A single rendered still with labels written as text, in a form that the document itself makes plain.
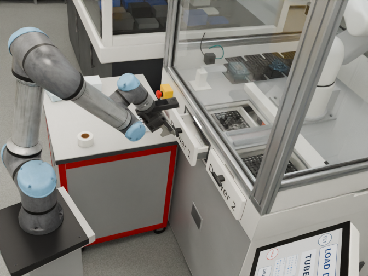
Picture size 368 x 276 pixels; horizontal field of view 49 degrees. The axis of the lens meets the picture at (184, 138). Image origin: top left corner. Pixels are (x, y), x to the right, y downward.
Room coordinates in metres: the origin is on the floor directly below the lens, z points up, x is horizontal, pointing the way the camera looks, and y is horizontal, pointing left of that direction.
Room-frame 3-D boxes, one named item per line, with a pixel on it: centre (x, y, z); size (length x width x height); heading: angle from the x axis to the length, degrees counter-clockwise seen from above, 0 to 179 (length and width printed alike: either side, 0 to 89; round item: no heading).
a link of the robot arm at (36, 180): (0.91, 0.46, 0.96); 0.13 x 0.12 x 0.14; 41
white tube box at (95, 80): (1.82, 0.55, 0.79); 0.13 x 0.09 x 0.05; 116
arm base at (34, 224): (0.91, 0.46, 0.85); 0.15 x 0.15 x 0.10
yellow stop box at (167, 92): (1.70, 0.12, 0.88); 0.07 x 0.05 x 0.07; 26
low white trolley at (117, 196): (1.65, 0.41, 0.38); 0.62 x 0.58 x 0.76; 26
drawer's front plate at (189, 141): (1.39, 0.01, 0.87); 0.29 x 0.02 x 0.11; 26
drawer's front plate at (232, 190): (1.13, -0.18, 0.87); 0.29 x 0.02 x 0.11; 26
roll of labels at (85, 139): (1.38, 0.44, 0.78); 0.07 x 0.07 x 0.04
